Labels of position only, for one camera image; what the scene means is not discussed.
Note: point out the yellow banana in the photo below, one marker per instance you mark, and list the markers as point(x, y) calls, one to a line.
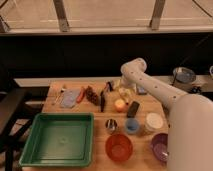
point(124, 94)

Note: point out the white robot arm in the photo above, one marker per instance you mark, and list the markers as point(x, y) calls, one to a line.
point(190, 133)

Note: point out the small metal cup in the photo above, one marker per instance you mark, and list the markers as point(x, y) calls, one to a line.
point(111, 125)

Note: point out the blue plastic cup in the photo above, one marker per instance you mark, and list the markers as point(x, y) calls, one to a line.
point(132, 126)

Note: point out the white plastic cup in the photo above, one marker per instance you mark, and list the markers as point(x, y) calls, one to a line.
point(153, 122)

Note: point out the orange round fruit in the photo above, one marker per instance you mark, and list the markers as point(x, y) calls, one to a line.
point(120, 105)

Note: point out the orange carrot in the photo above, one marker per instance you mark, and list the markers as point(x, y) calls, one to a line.
point(81, 95)

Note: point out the black rectangular block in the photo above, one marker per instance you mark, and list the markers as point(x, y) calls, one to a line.
point(132, 110)

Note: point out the light blue cloth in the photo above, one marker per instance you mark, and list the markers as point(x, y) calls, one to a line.
point(69, 98)

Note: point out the orange plastic bowl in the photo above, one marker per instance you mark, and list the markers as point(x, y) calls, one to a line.
point(118, 148)

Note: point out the green plastic tray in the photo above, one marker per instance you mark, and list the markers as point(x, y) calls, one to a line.
point(59, 140)

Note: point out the metal bowl on shelf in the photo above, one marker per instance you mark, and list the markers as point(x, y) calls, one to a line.
point(184, 75)

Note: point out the purple plastic bowl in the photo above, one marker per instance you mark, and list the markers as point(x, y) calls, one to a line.
point(158, 146)

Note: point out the dark chair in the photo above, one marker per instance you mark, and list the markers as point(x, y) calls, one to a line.
point(10, 107)

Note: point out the black handled brush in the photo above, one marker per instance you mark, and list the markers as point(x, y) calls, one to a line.
point(108, 87)

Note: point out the white handled utensil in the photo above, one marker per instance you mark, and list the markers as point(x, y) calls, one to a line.
point(63, 88)

